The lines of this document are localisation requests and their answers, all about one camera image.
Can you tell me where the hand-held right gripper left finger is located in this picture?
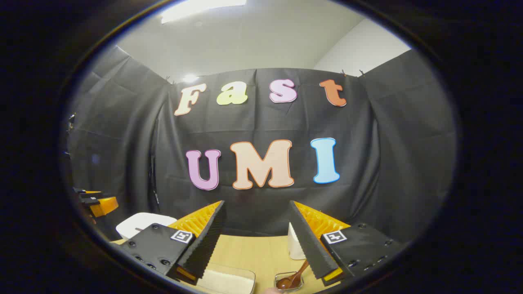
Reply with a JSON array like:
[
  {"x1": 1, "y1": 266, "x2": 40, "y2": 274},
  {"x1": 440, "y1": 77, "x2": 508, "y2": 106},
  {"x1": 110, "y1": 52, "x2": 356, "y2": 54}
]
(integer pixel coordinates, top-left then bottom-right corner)
[{"x1": 120, "y1": 200, "x2": 226, "y2": 285}]

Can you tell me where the clear chopstick holder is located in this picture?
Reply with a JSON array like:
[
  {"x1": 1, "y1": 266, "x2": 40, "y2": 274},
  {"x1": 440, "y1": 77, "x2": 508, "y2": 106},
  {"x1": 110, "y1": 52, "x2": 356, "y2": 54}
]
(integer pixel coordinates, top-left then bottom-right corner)
[{"x1": 274, "y1": 271, "x2": 305, "y2": 293}]

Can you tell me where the white rice cooker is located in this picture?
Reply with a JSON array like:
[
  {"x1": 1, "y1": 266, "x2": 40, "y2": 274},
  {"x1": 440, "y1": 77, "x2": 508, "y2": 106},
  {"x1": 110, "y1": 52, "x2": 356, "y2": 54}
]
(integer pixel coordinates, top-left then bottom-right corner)
[{"x1": 116, "y1": 212, "x2": 178, "y2": 240}]

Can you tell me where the clear box of rice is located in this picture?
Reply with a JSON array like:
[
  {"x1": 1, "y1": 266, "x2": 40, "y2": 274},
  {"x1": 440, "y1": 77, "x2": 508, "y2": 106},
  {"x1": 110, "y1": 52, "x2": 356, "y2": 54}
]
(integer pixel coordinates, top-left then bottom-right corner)
[{"x1": 196, "y1": 263, "x2": 257, "y2": 294}]

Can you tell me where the black backdrop cloth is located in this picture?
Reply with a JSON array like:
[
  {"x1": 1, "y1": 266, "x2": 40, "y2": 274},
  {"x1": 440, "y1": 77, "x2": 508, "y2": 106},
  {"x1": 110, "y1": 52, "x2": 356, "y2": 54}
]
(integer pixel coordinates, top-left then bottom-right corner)
[{"x1": 65, "y1": 45, "x2": 457, "y2": 245}]

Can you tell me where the brown wooden spoon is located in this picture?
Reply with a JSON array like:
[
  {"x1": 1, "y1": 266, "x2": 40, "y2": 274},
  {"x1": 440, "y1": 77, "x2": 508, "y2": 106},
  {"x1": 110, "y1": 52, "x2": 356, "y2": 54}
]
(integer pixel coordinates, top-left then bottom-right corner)
[{"x1": 276, "y1": 260, "x2": 310, "y2": 290}]

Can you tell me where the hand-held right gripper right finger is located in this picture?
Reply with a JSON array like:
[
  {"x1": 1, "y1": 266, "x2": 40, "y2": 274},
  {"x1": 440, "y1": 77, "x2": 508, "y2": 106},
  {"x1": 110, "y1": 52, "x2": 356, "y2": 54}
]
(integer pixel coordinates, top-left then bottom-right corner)
[{"x1": 288, "y1": 200, "x2": 406, "y2": 286}]

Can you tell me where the white toaster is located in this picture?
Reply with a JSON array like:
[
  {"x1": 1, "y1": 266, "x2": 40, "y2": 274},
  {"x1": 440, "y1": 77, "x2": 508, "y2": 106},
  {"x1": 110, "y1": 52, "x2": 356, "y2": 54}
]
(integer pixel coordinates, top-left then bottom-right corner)
[{"x1": 287, "y1": 223, "x2": 307, "y2": 261}]

